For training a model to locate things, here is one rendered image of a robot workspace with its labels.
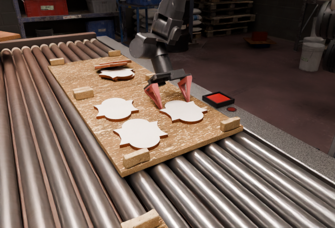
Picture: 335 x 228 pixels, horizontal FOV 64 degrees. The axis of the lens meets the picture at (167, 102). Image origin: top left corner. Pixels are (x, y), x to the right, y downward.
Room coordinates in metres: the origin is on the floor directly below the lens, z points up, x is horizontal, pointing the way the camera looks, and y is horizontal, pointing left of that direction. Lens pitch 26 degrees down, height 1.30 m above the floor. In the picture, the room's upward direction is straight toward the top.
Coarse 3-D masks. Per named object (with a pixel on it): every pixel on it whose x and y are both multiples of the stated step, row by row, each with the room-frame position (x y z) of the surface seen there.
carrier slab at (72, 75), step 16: (64, 64) 1.15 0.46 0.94; (80, 64) 1.15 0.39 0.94; (96, 64) 1.15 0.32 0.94; (128, 64) 1.15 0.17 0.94; (64, 80) 0.95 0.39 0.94; (80, 80) 0.95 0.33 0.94; (96, 80) 0.95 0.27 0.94; (112, 80) 0.95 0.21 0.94; (128, 80) 0.95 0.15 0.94; (144, 80) 0.95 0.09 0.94
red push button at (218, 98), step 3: (219, 93) 0.84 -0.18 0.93; (207, 96) 0.82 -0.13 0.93; (210, 96) 0.82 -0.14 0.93; (213, 96) 0.82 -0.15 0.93; (216, 96) 0.82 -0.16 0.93; (219, 96) 0.82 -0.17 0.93; (222, 96) 0.82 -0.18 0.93; (213, 99) 0.80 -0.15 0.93; (216, 99) 0.80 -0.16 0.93; (219, 99) 0.80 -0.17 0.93; (222, 99) 0.80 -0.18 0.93; (225, 99) 0.80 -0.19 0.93; (228, 99) 0.80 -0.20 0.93; (216, 102) 0.77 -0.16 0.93
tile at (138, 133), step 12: (132, 120) 0.63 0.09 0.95; (144, 120) 0.63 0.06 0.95; (120, 132) 0.57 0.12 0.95; (132, 132) 0.57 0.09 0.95; (144, 132) 0.57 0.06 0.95; (156, 132) 0.57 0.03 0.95; (120, 144) 0.52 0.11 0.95; (132, 144) 0.52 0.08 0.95; (144, 144) 0.52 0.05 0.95; (156, 144) 0.52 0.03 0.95
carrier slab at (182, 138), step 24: (96, 96) 0.80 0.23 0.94; (120, 96) 0.80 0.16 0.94; (144, 96) 0.80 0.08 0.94; (168, 96) 0.80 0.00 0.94; (192, 96) 0.80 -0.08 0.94; (96, 120) 0.65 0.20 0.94; (168, 120) 0.65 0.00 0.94; (216, 120) 0.65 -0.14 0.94; (168, 144) 0.53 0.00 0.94; (192, 144) 0.53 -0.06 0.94; (120, 168) 0.44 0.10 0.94; (144, 168) 0.46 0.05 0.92
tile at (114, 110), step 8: (104, 104) 0.72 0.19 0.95; (112, 104) 0.72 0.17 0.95; (120, 104) 0.72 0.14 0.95; (128, 104) 0.72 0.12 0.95; (104, 112) 0.67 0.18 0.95; (112, 112) 0.67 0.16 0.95; (120, 112) 0.67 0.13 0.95; (128, 112) 0.67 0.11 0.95; (136, 112) 0.69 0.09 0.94; (112, 120) 0.64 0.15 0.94; (120, 120) 0.64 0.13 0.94
